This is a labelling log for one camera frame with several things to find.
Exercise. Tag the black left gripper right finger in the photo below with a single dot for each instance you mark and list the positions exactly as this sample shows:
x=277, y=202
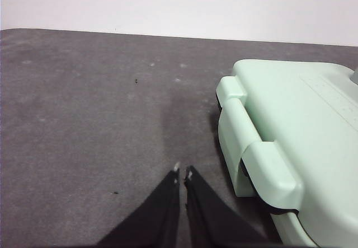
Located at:
x=212, y=220

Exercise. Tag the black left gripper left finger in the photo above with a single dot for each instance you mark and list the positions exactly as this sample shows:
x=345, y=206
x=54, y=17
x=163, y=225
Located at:
x=156, y=220

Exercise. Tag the green breakfast machine base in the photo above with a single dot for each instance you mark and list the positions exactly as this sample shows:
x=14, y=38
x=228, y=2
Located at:
x=282, y=228

